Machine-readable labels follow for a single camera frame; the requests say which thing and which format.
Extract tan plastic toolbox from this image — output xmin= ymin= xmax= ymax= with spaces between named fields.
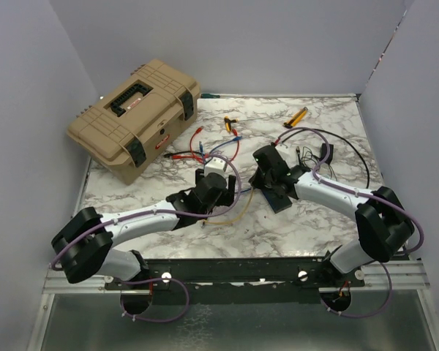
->
xmin=67 ymin=59 xmax=200 ymax=185

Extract yellow utility knife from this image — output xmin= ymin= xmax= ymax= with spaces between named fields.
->
xmin=283 ymin=107 xmax=308 ymax=129

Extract long red ethernet cable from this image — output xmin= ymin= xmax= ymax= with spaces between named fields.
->
xmin=172 ymin=126 xmax=241 ymax=162

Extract black blue network switch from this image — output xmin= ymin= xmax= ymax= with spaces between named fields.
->
xmin=261 ymin=189 xmax=292 ymax=214

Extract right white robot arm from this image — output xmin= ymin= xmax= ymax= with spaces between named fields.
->
xmin=249 ymin=144 xmax=415 ymax=286

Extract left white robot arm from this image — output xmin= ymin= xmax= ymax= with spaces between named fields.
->
xmin=51 ymin=170 xmax=236 ymax=289

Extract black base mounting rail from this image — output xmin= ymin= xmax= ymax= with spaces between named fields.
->
xmin=105 ymin=257 xmax=364 ymax=305

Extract green handled screwdriver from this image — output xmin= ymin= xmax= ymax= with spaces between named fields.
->
xmin=200 ymin=93 xmax=221 ymax=99

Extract yellow ethernet cable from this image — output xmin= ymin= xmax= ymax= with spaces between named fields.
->
xmin=200 ymin=187 xmax=255 ymax=226

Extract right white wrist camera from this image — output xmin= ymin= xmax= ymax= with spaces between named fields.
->
xmin=276 ymin=143 xmax=290 ymax=152

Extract black adapter power cord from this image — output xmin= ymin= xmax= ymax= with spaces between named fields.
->
xmin=296 ymin=132 xmax=370 ymax=191

